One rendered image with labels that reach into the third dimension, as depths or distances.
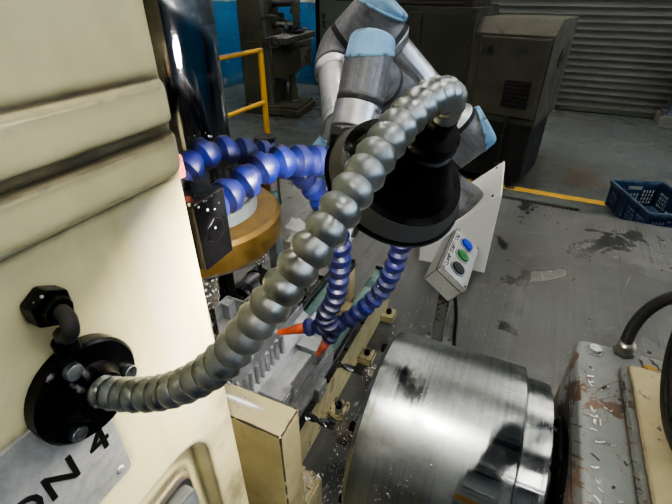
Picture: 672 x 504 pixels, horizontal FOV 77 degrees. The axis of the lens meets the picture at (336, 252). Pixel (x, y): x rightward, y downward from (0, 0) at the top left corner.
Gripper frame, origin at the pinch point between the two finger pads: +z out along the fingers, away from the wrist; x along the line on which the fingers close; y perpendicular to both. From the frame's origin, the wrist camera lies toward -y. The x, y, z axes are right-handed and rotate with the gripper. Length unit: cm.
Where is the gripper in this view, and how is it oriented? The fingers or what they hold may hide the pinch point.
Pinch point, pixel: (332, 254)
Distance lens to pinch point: 70.7
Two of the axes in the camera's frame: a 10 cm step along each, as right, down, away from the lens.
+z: -2.1, 9.8, 0.8
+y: -3.6, 0.0, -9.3
